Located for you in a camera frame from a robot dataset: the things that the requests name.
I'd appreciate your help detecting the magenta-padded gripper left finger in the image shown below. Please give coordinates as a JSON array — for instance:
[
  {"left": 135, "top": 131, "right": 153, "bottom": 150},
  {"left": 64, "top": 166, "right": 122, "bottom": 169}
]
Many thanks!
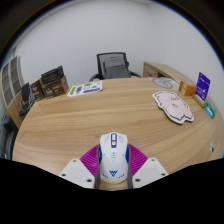
[{"left": 57, "top": 144, "right": 102, "bottom": 190}]

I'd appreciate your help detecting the black mesh office chair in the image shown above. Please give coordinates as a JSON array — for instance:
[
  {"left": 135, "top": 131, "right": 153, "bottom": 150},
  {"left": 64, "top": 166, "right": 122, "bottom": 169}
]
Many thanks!
[{"left": 89, "top": 51, "right": 142, "bottom": 82}]

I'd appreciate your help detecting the flat tan labelled box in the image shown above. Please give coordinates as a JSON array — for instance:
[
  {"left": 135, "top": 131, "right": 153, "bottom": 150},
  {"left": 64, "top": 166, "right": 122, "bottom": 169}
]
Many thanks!
[{"left": 192, "top": 94, "right": 208, "bottom": 108}]

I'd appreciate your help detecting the purple card package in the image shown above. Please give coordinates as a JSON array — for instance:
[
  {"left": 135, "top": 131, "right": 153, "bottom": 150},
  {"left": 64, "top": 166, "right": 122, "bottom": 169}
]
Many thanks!
[{"left": 195, "top": 71, "right": 212, "bottom": 102}]

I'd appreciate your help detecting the wooden shelf unit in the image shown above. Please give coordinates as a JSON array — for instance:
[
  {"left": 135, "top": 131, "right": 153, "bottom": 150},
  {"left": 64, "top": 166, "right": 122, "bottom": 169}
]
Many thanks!
[{"left": 0, "top": 55, "right": 26, "bottom": 129}]

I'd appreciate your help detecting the white blue yellow computer mouse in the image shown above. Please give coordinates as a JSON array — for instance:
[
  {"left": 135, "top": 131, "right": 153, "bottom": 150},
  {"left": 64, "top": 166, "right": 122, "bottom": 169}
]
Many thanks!
[{"left": 98, "top": 131, "right": 131, "bottom": 185}]

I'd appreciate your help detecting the small black chair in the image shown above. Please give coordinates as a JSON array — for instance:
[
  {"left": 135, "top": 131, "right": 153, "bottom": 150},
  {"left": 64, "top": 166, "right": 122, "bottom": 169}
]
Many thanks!
[{"left": 18, "top": 82, "right": 37, "bottom": 118}]

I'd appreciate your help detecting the black armchair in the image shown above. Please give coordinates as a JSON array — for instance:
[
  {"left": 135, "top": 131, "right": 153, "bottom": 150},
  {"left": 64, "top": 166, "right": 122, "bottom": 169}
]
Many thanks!
[{"left": 0, "top": 116, "right": 18, "bottom": 159}]

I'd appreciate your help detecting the large brown cardboard box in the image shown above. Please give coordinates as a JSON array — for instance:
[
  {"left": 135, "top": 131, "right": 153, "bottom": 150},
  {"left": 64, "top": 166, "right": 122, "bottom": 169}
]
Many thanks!
[{"left": 39, "top": 75, "right": 70, "bottom": 100}]

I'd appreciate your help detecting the clear mat with grey ring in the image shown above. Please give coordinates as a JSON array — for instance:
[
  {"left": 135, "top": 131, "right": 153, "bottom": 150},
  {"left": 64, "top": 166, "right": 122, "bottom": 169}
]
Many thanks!
[{"left": 151, "top": 77, "right": 175, "bottom": 90}]

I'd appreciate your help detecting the black box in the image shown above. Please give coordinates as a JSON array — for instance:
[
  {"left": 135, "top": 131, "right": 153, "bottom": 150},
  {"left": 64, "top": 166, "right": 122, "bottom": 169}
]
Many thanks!
[{"left": 40, "top": 65, "right": 65, "bottom": 85}]

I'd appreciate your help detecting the wooden side desk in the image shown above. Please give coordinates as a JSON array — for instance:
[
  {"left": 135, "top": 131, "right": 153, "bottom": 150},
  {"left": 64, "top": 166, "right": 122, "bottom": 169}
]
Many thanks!
[{"left": 142, "top": 61, "right": 198, "bottom": 88}]

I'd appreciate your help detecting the teal green package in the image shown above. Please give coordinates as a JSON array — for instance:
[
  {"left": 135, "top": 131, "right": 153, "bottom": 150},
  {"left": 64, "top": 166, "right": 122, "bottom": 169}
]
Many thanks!
[{"left": 204, "top": 100, "right": 218, "bottom": 119}]

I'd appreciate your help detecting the white green sticker sheet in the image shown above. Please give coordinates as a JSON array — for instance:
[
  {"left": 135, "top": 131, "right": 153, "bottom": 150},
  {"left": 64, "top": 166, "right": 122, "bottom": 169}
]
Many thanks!
[{"left": 66, "top": 80, "right": 104, "bottom": 98}]

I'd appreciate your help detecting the pink pig-shaped mouse pad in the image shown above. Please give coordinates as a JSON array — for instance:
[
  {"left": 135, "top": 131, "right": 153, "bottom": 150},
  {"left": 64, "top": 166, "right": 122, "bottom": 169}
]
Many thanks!
[{"left": 152, "top": 90, "right": 195, "bottom": 125}]

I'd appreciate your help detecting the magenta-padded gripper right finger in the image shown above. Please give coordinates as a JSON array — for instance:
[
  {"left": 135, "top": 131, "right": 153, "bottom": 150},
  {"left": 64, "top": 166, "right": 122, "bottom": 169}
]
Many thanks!
[{"left": 126, "top": 143, "right": 170, "bottom": 190}]

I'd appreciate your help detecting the grey backpack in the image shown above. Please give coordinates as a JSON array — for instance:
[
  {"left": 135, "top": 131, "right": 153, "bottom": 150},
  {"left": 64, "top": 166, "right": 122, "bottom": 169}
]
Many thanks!
[{"left": 102, "top": 55, "right": 132, "bottom": 80}]

